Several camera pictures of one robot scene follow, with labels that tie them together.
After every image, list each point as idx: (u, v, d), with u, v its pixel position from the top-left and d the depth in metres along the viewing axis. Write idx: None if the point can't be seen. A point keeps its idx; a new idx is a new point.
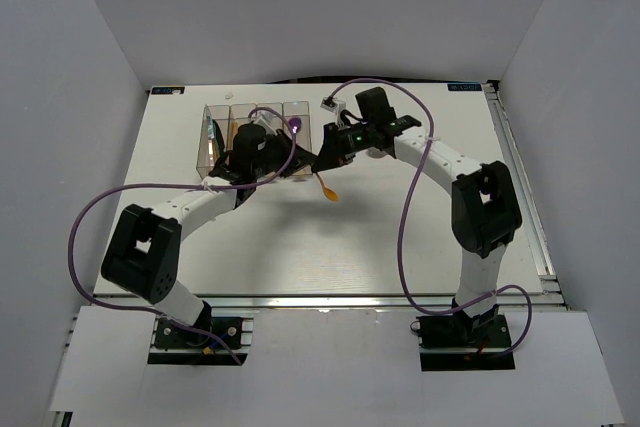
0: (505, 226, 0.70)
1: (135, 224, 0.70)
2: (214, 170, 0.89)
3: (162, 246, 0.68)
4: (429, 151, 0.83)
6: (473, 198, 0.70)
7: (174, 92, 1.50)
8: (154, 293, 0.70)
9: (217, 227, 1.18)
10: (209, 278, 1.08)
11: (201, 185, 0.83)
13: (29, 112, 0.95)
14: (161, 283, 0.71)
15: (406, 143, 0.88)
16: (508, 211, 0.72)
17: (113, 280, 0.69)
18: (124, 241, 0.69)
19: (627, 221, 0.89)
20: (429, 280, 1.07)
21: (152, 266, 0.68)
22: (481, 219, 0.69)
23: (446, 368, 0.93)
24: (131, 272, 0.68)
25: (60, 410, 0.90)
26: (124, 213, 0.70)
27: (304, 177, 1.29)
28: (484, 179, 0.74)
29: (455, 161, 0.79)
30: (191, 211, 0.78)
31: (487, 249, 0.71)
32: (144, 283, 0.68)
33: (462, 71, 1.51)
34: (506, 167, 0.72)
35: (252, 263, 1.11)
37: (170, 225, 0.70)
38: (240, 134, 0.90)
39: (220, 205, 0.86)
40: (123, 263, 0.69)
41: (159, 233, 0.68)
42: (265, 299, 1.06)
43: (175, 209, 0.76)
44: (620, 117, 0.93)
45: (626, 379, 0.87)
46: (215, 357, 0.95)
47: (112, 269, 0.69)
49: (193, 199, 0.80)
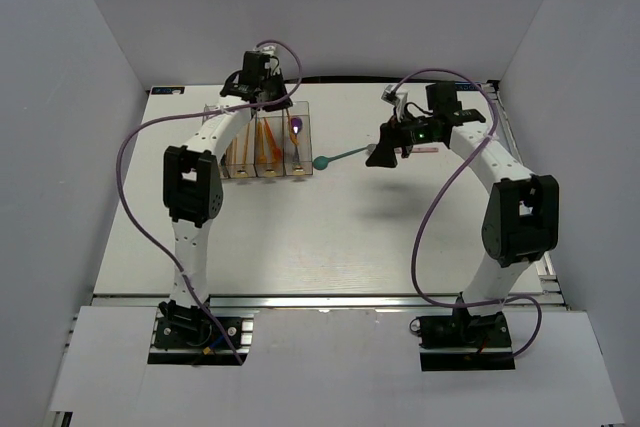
0: (535, 242, 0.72)
1: (178, 162, 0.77)
2: (225, 86, 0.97)
3: (207, 177, 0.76)
4: (483, 148, 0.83)
6: (510, 205, 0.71)
7: (174, 92, 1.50)
8: (210, 212, 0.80)
9: (233, 218, 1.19)
10: (224, 268, 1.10)
11: (218, 111, 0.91)
13: (29, 112, 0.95)
14: (214, 203, 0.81)
15: (463, 135, 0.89)
16: (543, 229, 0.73)
17: (173, 207, 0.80)
18: (173, 177, 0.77)
19: (627, 220, 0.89)
20: (429, 280, 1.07)
21: (204, 192, 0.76)
22: (513, 227, 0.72)
23: (446, 368, 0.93)
24: (189, 198, 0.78)
25: (60, 410, 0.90)
26: (167, 154, 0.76)
27: (303, 177, 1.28)
28: (530, 190, 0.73)
29: (505, 165, 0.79)
30: (217, 140, 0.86)
31: (510, 259, 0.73)
32: (202, 205, 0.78)
33: (462, 72, 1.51)
34: (557, 186, 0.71)
35: (248, 261, 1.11)
37: (209, 157, 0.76)
38: (248, 52, 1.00)
39: (237, 126, 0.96)
40: (179, 194, 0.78)
41: (201, 165, 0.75)
42: (262, 299, 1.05)
43: (205, 141, 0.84)
44: (619, 117, 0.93)
45: (626, 379, 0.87)
46: (215, 357, 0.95)
47: (171, 198, 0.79)
49: (216, 126, 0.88)
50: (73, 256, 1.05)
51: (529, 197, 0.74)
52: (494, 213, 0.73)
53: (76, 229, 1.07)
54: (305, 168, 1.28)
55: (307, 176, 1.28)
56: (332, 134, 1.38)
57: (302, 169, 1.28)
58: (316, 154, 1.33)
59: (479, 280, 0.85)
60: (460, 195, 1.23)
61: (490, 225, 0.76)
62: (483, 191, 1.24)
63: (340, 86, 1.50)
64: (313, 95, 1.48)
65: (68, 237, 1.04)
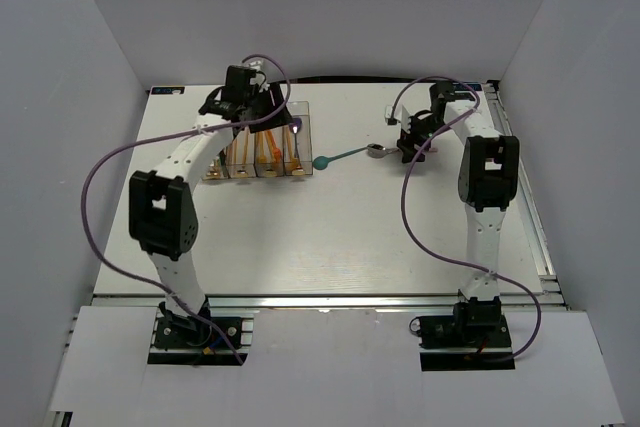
0: (498, 190, 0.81)
1: (146, 189, 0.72)
2: (205, 103, 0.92)
3: (179, 206, 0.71)
4: (466, 119, 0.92)
6: (477, 157, 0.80)
7: (174, 92, 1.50)
8: (182, 245, 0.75)
9: (232, 217, 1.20)
10: (219, 272, 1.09)
11: (194, 132, 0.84)
13: (29, 113, 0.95)
14: (187, 234, 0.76)
15: (453, 107, 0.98)
16: (507, 179, 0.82)
17: (141, 240, 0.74)
18: (141, 208, 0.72)
19: (627, 221, 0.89)
20: (429, 280, 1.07)
21: (174, 222, 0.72)
22: (480, 175, 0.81)
23: (446, 368, 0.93)
24: (158, 230, 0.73)
25: (60, 410, 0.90)
26: (132, 181, 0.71)
27: (303, 177, 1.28)
28: (498, 149, 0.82)
29: (480, 129, 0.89)
30: (192, 163, 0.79)
31: (479, 205, 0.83)
32: (171, 237, 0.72)
33: (462, 71, 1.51)
34: (519, 144, 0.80)
35: (245, 262, 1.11)
37: (180, 184, 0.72)
38: (233, 68, 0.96)
39: (218, 148, 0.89)
40: (147, 225, 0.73)
41: (172, 193, 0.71)
42: (262, 299, 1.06)
43: (178, 165, 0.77)
44: (620, 117, 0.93)
45: (626, 380, 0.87)
46: (215, 357, 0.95)
47: (139, 230, 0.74)
49: (192, 148, 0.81)
50: (73, 255, 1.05)
51: (497, 155, 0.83)
52: (466, 163, 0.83)
53: (76, 229, 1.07)
54: (305, 168, 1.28)
55: (307, 176, 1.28)
56: (332, 134, 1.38)
57: (302, 169, 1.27)
58: (316, 154, 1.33)
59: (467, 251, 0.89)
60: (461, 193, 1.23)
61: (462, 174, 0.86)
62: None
63: (340, 86, 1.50)
64: (313, 95, 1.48)
65: (68, 238, 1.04)
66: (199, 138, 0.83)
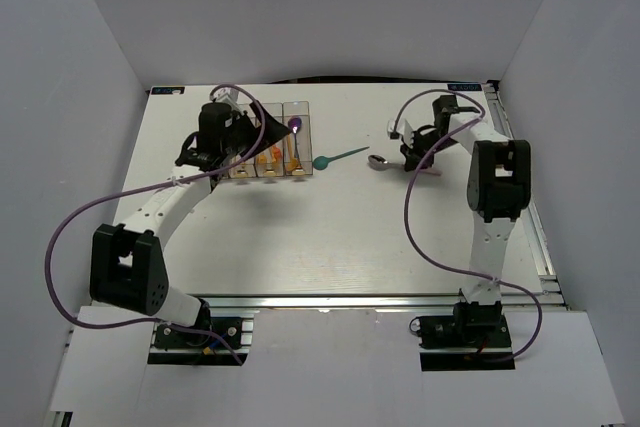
0: (510, 198, 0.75)
1: (112, 244, 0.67)
2: (181, 156, 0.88)
3: (146, 262, 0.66)
4: (472, 126, 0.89)
6: (487, 163, 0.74)
7: (174, 92, 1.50)
8: (150, 306, 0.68)
9: (232, 218, 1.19)
10: (217, 275, 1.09)
11: (169, 183, 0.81)
13: (29, 113, 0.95)
14: (155, 295, 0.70)
15: (457, 118, 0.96)
16: (519, 186, 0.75)
17: (106, 300, 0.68)
18: (105, 264, 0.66)
19: (627, 220, 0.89)
20: (430, 280, 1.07)
21: (140, 281, 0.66)
22: (491, 181, 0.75)
23: (445, 368, 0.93)
24: (124, 289, 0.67)
25: (60, 410, 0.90)
26: (97, 235, 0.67)
27: (303, 177, 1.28)
28: (508, 154, 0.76)
29: (487, 135, 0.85)
30: (165, 215, 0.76)
31: (488, 213, 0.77)
32: (138, 297, 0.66)
33: (462, 70, 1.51)
34: (530, 148, 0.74)
35: (244, 263, 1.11)
37: (148, 238, 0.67)
38: (205, 111, 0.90)
39: (194, 199, 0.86)
40: (111, 284, 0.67)
41: (140, 248, 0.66)
42: (261, 299, 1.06)
43: (149, 219, 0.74)
44: (620, 118, 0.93)
45: (626, 379, 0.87)
46: (215, 357, 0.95)
47: (103, 290, 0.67)
49: (164, 200, 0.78)
50: (73, 256, 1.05)
51: (507, 161, 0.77)
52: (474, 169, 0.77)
53: (76, 230, 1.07)
54: (305, 168, 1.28)
55: (307, 176, 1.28)
56: (332, 134, 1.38)
57: (302, 169, 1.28)
58: (316, 154, 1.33)
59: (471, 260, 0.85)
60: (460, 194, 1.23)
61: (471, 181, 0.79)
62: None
63: (340, 86, 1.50)
64: (313, 95, 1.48)
65: (68, 238, 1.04)
66: (173, 190, 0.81)
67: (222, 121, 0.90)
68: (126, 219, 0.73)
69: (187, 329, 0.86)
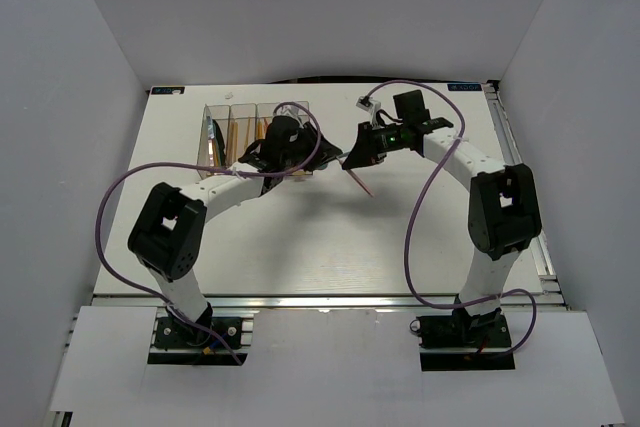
0: (521, 232, 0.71)
1: (164, 202, 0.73)
2: (245, 155, 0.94)
3: (187, 226, 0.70)
4: (455, 149, 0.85)
6: (491, 197, 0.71)
7: (174, 92, 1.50)
8: (175, 270, 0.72)
9: (235, 219, 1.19)
10: (221, 278, 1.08)
11: (229, 169, 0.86)
13: (28, 112, 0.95)
14: (183, 261, 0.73)
15: (434, 140, 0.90)
16: (527, 216, 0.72)
17: (138, 252, 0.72)
18: (151, 218, 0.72)
19: (628, 220, 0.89)
20: (430, 280, 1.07)
21: (176, 243, 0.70)
22: (499, 218, 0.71)
23: (446, 368, 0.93)
24: (156, 247, 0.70)
25: (60, 410, 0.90)
26: (155, 191, 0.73)
27: (304, 177, 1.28)
28: (507, 181, 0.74)
29: (479, 160, 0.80)
30: (217, 195, 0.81)
31: (498, 251, 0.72)
32: (166, 258, 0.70)
33: (462, 70, 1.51)
34: (530, 174, 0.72)
35: (249, 264, 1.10)
37: (196, 206, 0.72)
38: (277, 123, 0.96)
39: (246, 192, 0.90)
40: (148, 239, 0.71)
41: (186, 213, 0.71)
42: (275, 299, 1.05)
43: (203, 192, 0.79)
44: (620, 117, 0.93)
45: (627, 379, 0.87)
46: (215, 357, 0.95)
47: (140, 243, 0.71)
49: (220, 183, 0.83)
50: (73, 256, 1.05)
51: (506, 187, 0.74)
52: (477, 208, 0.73)
53: (76, 230, 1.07)
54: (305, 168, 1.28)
55: (307, 177, 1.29)
56: (332, 134, 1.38)
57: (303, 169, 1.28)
58: None
59: (473, 277, 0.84)
60: (458, 194, 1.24)
61: (475, 221, 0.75)
62: None
63: (340, 86, 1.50)
64: (313, 94, 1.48)
65: (68, 237, 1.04)
66: (230, 178, 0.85)
67: (286, 137, 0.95)
68: (183, 186, 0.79)
69: (195, 324, 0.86)
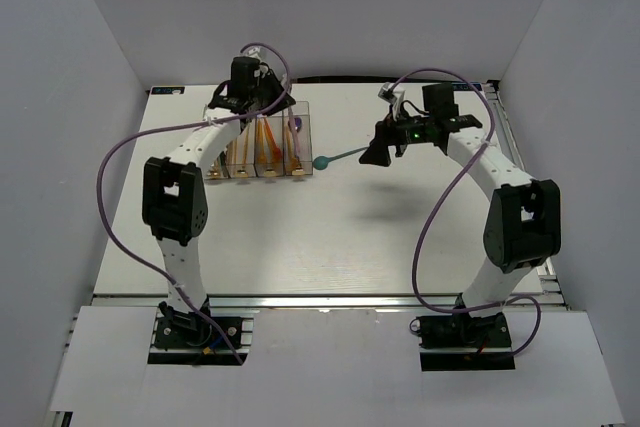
0: (539, 249, 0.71)
1: (159, 176, 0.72)
2: (213, 99, 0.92)
3: (190, 191, 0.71)
4: (481, 155, 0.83)
6: (512, 212, 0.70)
7: (174, 92, 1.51)
8: (193, 229, 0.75)
9: (230, 217, 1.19)
10: (214, 275, 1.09)
11: (205, 123, 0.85)
13: (29, 112, 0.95)
14: (198, 219, 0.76)
15: (460, 141, 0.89)
16: (546, 234, 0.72)
17: (153, 224, 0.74)
18: (155, 192, 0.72)
19: (628, 220, 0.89)
20: (433, 280, 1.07)
21: (188, 207, 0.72)
22: (516, 233, 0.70)
23: (445, 368, 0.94)
24: (170, 215, 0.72)
25: (60, 410, 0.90)
26: (147, 166, 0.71)
27: (303, 177, 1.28)
28: (530, 195, 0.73)
29: (504, 170, 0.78)
30: (204, 152, 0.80)
31: (512, 266, 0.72)
32: (184, 221, 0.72)
33: (462, 71, 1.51)
34: (557, 191, 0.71)
35: (241, 262, 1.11)
37: (192, 168, 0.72)
38: (237, 60, 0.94)
39: (226, 139, 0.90)
40: (160, 210, 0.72)
41: (184, 179, 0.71)
42: (259, 299, 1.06)
43: (191, 153, 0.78)
44: (620, 117, 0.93)
45: (628, 379, 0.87)
46: (215, 357, 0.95)
47: (151, 215, 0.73)
49: (202, 138, 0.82)
50: (73, 256, 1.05)
51: (529, 202, 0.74)
52: (497, 221, 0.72)
53: (75, 229, 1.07)
54: (305, 168, 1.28)
55: (307, 176, 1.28)
56: (332, 133, 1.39)
57: (302, 169, 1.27)
58: (315, 154, 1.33)
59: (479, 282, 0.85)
60: (471, 191, 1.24)
61: (491, 232, 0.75)
62: (472, 190, 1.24)
63: (340, 86, 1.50)
64: (313, 94, 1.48)
65: (68, 237, 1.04)
66: (209, 129, 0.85)
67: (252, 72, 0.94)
68: (170, 152, 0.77)
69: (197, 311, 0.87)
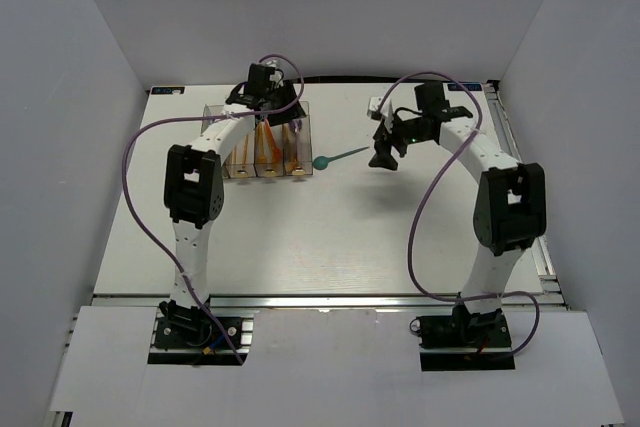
0: (525, 230, 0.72)
1: (182, 161, 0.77)
2: (230, 96, 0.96)
3: (210, 176, 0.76)
4: (471, 141, 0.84)
6: (501, 194, 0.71)
7: (174, 92, 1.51)
8: (211, 214, 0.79)
9: (237, 215, 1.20)
10: (220, 276, 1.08)
11: (223, 116, 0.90)
13: (30, 113, 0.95)
14: (216, 204, 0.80)
15: (451, 130, 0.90)
16: (533, 215, 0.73)
17: (174, 207, 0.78)
18: (175, 177, 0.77)
19: (627, 220, 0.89)
20: (434, 280, 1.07)
21: (207, 192, 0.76)
22: (502, 215, 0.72)
23: (446, 368, 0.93)
24: (190, 199, 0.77)
25: (60, 410, 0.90)
26: (170, 152, 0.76)
27: (303, 177, 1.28)
28: (518, 179, 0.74)
29: (492, 155, 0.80)
30: (222, 142, 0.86)
31: (500, 247, 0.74)
32: (202, 206, 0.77)
33: (462, 71, 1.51)
34: (544, 175, 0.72)
35: (248, 262, 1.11)
37: (212, 155, 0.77)
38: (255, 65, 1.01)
39: (242, 131, 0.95)
40: (181, 194, 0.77)
41: (205, 165, 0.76)
42: (263, 299, 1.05)
43: (211, 142, 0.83)
44: (619, 117, 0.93)
45: (627, 379, 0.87)
46: (215, 357, 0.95)
47: (172, 198, 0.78)
49: (220, 130, 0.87)
50: (73, 256, 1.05)
51: (516, 185, 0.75)
52: (484, 203, 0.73)
53: (75, 230, 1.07)
54: (305, 168, 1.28)
55: (307, 176, 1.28)
56: (332, 133, 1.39)
57: (302, 169, 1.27)
58: (316, 154, 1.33)
59: (474, 275, 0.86)
60: (471, 190, 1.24)
61: (480, 215, 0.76)
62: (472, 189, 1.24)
63: (340, 86, 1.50)
64: (314, 95, 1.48)
65: (69, 236, 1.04)
66: (226, 121, 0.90)
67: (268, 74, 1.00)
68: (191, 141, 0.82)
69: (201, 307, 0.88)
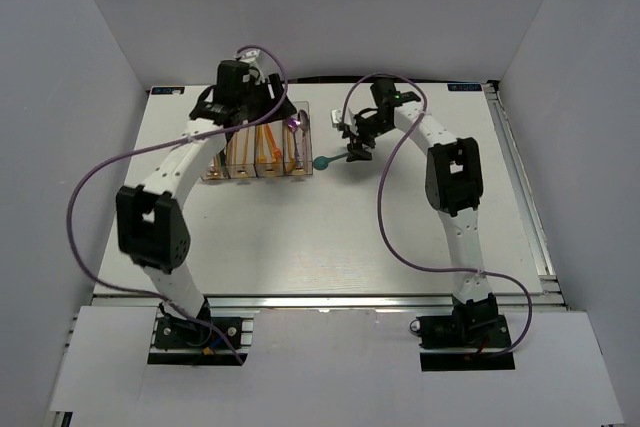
0: (467, 193, 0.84)
1: (133, 204, 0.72)
2: (197, 108, 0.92)
3: (165, 222, 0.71)
4: (419, 122, 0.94)
6: (443, 163, 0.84)
7: (174, 92, 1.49)
8: (174, 261, 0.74)
9: (235, 215, 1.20)
10: (219, 277, 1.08)
11: (184, 140, 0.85)
13: (30, 113, 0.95)
14: (179, 250, 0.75)
15: (402, 114, 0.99)
16: (472, 180, 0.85)
17: (132, 255, 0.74)
18: (129, 223, 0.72)
19: (628, 219, 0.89)
20: (435, 282, 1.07)
21: (164, 239, 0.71)
22: (447, 182, 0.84)
23: (445, 368, 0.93)
24: (148, 246, 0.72)
25: (60, 410, 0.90)
26: (120, 195, 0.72)
27: (303, 177, 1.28)
28: (458, 152, 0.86)
29: (437, 133, 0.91)
30: (182, 175, 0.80)
31: (453, 208, 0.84)
32: (161, 253, 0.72)
33: (462, 71, 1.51)
34: (476, 143, 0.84)
35: (247, 263, 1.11)
37: (167, 199, 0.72)
38: (223, 69, 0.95)
39: (208, 155, 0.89)
40: (137, 240, 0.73)
41: (159, 211, 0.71)
42: (262, 299, 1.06)
43: (166, 179, 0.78)
44: (619, 117, 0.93)
45: (627, 379, 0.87)
46: (215, 357, 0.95)
47: (129, 246, 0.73)
49: (181, 159, 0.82)
50: None
51: (458, 157, 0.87)
52: (432, 173, 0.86)
53: (75, 230, 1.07)
54: (305, 168, 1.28)
55: (307, 176, 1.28)
56: (332, 133, 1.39)
57: (302, 169, 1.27)
58: (315, 154, 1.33)
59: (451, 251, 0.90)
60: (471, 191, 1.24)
61: (430, 182, 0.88)
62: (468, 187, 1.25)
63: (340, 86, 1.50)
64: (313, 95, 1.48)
65: (69, 236, 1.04)
66: (187, 145, 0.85)
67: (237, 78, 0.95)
68: (145, 179, 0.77)
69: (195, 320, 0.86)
